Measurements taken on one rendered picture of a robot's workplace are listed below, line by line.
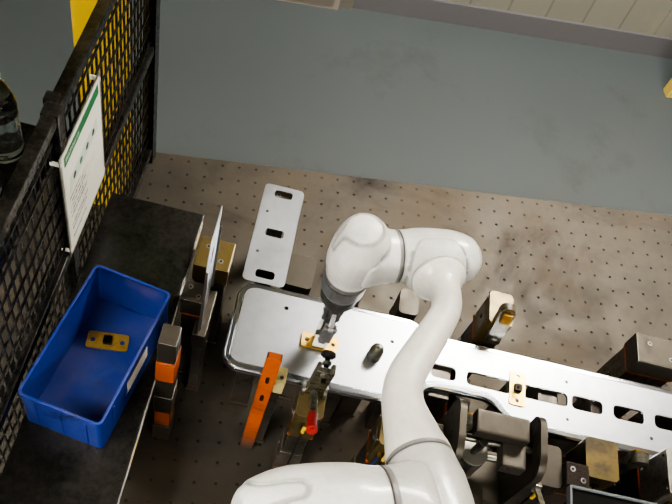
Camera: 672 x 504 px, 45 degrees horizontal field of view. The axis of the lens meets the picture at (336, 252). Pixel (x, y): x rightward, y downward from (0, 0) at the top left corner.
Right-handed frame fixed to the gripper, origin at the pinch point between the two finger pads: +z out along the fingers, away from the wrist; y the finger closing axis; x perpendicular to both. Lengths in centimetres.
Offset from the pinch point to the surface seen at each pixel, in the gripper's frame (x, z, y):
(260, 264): 16.7, 4.7, 16.9
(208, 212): 34, 35, 49
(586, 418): -64, 4, -3
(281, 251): 12.6, 4.7, 21.8
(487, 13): -64, 95, 250
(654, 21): -148, 84, 265
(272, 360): 10.2, -14.6, -16.2
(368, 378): -12.3, 4.6, -5.7
